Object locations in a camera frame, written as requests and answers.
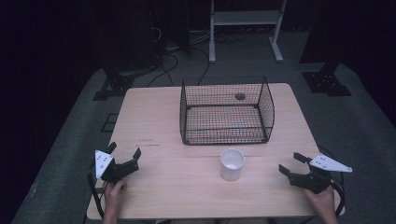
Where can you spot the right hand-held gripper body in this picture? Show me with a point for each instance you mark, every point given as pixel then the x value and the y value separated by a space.
pixel 311 182

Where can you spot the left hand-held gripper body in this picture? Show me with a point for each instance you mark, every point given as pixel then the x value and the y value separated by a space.
pixel 120 169

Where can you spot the white cup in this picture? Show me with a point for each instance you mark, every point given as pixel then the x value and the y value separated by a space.
pixel 232 169

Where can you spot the person's right hand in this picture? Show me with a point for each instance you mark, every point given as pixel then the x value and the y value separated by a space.
pixel 323 200

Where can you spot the person's left hand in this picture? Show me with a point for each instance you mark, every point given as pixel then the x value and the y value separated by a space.
pixel 112 196

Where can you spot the black stand base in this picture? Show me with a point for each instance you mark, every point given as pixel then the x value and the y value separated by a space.
pixel 115 87
pixel 327 82

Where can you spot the dark round disc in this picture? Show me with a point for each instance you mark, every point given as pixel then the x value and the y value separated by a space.
pixel 240 96

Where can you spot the white metal stand frame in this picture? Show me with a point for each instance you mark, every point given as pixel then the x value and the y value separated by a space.
pixel 246 17

